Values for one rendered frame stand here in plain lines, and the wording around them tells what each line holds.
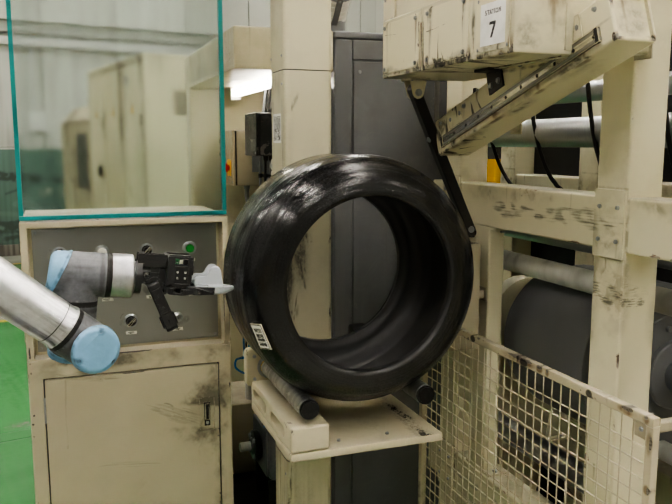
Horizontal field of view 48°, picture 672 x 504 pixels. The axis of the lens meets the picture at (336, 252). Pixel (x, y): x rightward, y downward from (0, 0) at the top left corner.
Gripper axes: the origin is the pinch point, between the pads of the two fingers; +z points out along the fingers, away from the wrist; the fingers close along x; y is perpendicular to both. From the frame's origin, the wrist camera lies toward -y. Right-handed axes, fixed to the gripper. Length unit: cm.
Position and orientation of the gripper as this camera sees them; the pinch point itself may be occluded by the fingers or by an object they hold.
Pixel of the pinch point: (227, 290)
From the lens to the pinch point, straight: 164.3
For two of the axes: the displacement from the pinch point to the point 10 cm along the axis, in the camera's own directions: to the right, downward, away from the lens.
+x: -3.4, -1.4, 9.3
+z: 9.3, 0.7, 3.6
